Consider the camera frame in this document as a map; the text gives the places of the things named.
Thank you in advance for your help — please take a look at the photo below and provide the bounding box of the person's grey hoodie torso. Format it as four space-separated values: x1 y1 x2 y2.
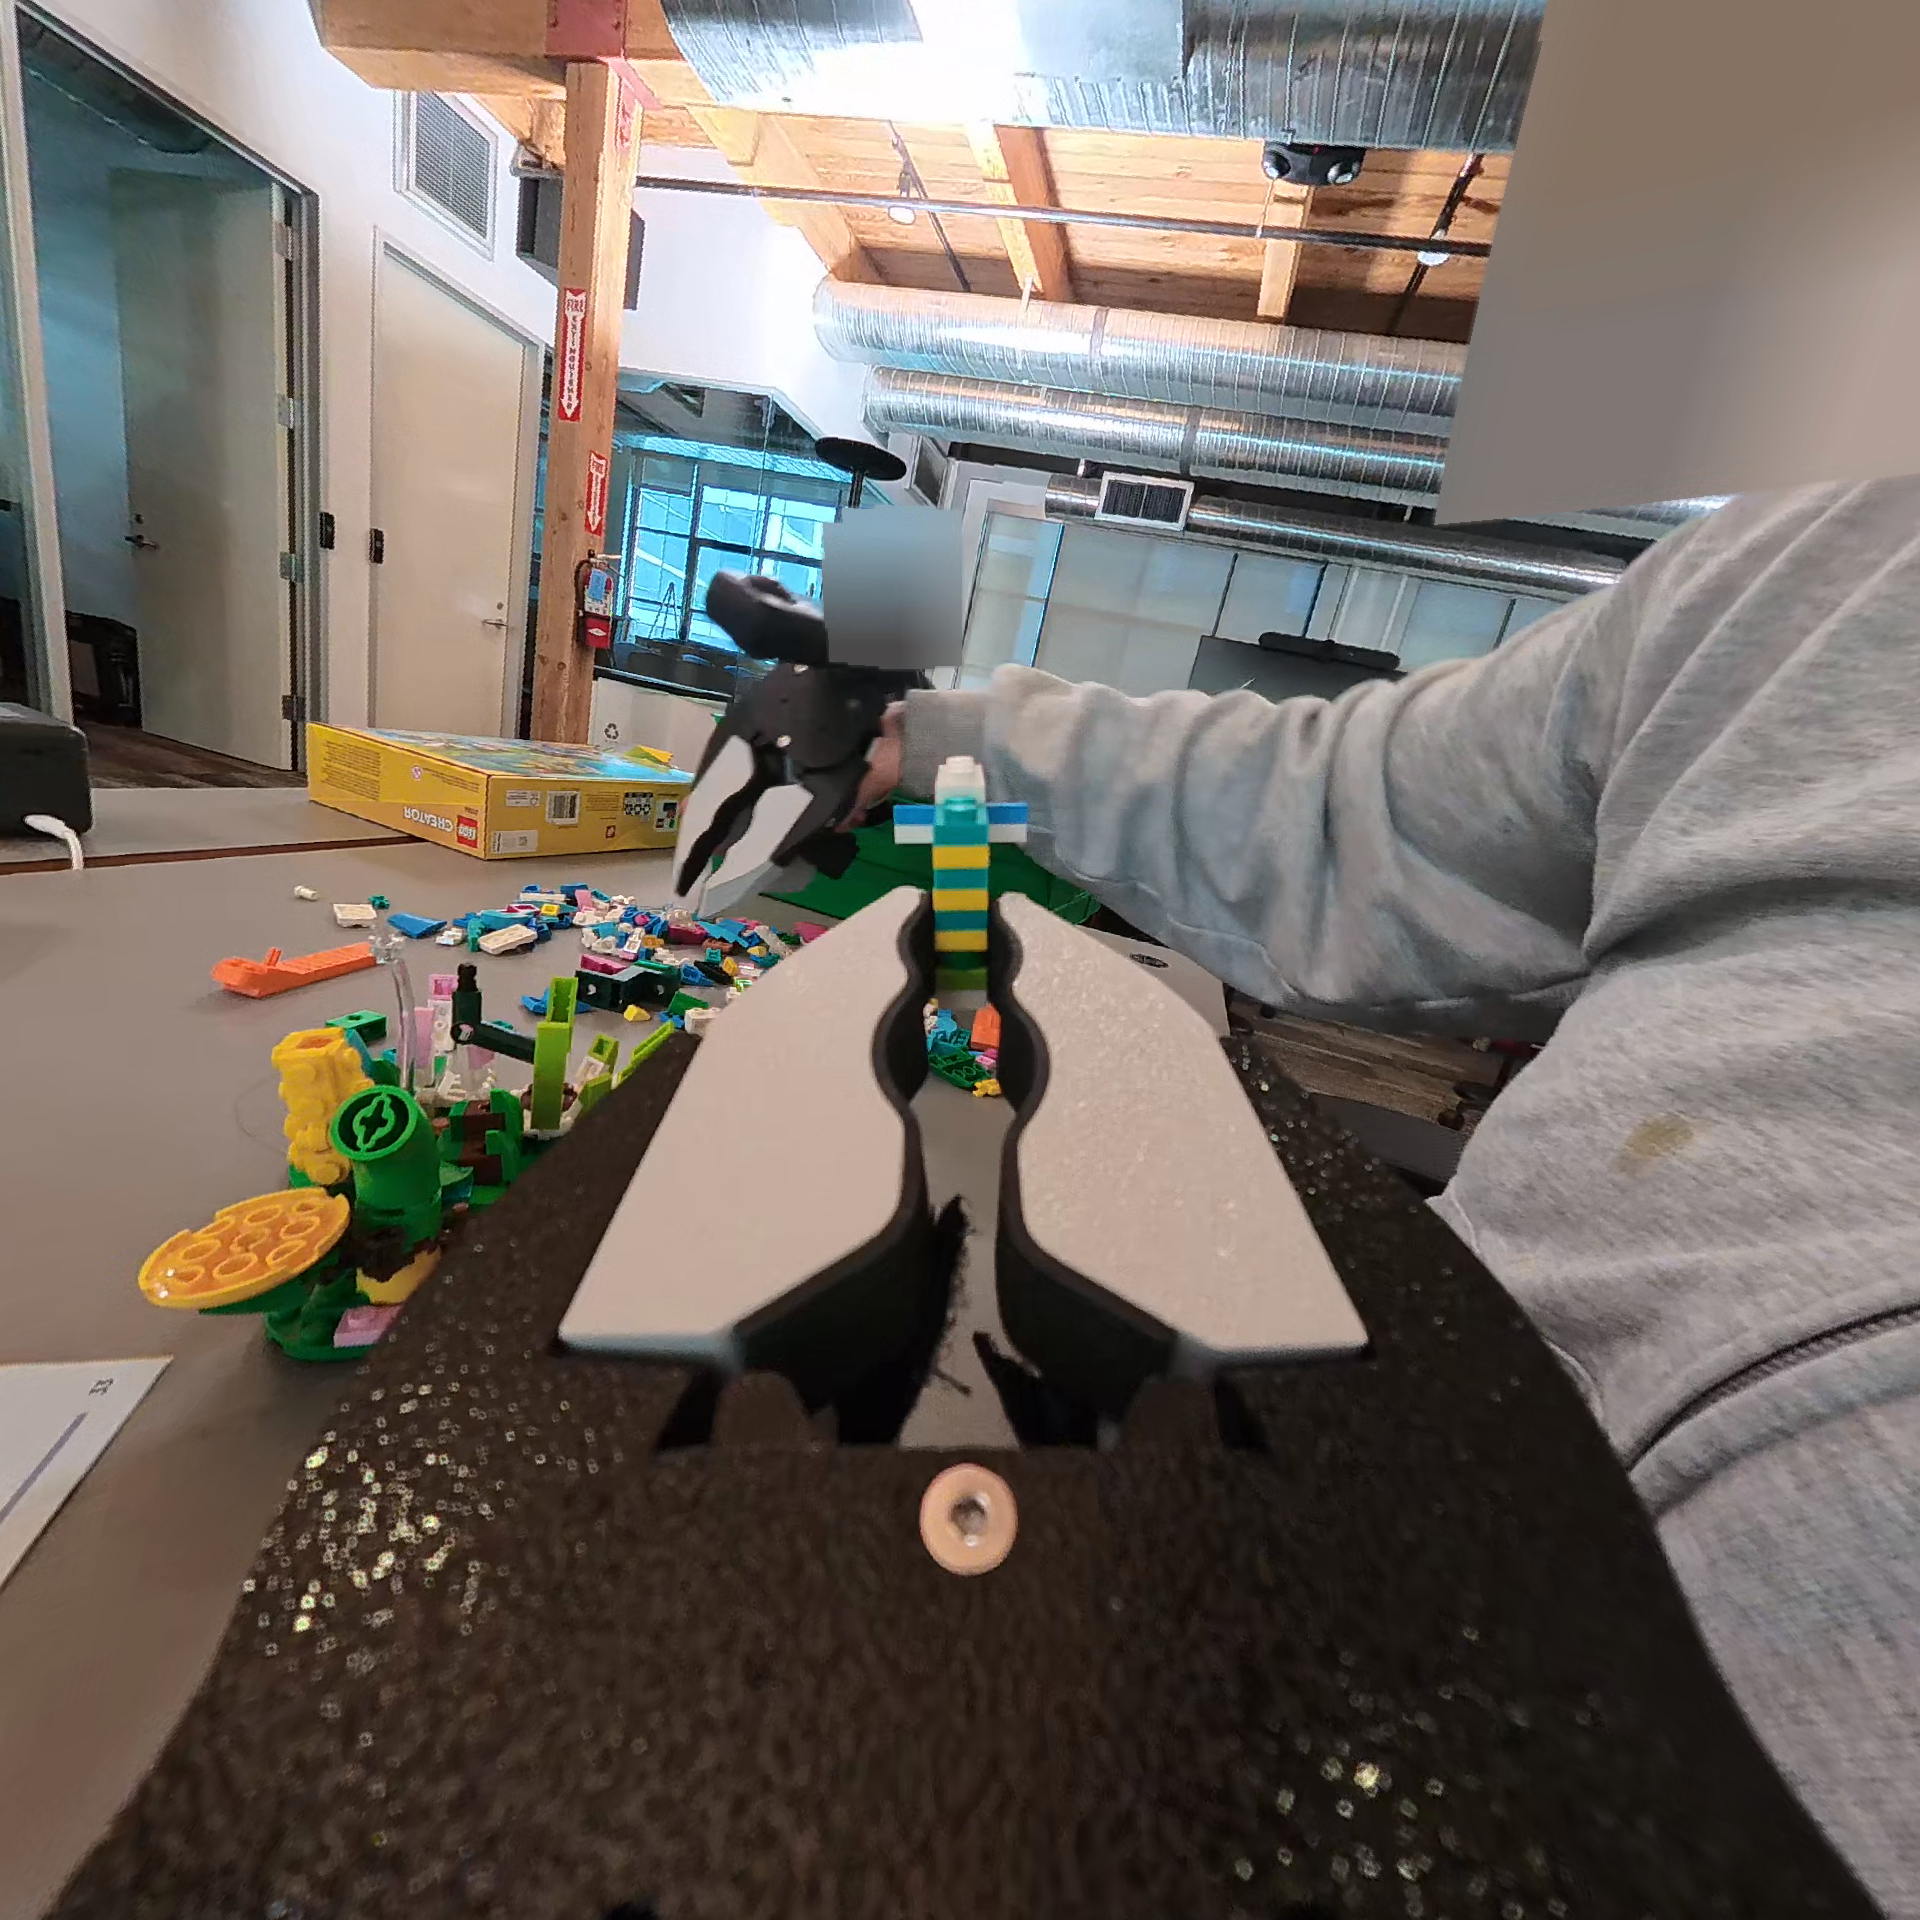
1430 779 1920 1920

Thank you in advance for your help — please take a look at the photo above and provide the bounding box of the black wall screen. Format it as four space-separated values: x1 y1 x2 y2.
1190 631 1405 701

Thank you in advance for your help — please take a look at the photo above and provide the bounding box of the yellow cardboard box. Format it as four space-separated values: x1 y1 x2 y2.
306 719 701 864

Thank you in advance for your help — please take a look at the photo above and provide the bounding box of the striped toy brick tower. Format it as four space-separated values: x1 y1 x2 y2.
894 756 1031 994

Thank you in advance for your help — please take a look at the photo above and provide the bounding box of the glass door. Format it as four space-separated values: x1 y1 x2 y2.
0 30 322 774

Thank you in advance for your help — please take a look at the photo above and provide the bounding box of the person's right forearm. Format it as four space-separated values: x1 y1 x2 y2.
896 478 1920 1052

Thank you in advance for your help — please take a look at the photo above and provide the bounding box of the silver ventilation duct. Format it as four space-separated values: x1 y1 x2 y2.
812 276 1470 512

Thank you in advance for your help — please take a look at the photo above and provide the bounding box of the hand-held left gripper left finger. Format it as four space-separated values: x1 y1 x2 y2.
554 886 935 1378

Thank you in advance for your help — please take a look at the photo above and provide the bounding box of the white wall vent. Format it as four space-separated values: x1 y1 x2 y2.
396 90 503 244

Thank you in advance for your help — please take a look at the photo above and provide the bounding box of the heap of loose toy bricks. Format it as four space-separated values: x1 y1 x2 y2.
292 882 1010 1100

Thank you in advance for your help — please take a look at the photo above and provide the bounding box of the white instruction sheet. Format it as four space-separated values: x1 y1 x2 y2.
0 1356 175 1594

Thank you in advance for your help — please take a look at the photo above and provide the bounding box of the person's right hand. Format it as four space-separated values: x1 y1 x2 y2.
855 694 920 830

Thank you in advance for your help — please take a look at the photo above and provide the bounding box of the green toy baseplate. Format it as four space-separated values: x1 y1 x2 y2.
760 838 1116 935

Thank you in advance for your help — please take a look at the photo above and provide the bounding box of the white door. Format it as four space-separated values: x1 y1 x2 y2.
368 239 541 776

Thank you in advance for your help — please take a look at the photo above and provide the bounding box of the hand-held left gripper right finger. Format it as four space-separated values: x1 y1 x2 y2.
991 891 1372 1378

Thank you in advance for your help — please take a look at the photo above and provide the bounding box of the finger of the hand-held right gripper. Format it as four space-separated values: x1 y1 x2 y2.
670 718 784 902
701 772 824 917

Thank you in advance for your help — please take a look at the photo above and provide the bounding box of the wooden post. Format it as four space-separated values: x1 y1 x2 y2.
530 56 646 747

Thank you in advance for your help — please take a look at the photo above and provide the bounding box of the toy brick flower model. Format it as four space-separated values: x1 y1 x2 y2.
134 967 681 1365

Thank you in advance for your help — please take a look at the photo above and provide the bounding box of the orange brick separator tool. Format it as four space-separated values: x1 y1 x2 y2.
209 940 382 999

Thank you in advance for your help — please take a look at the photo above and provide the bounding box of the black device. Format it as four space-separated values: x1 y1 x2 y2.
0 700 96 844

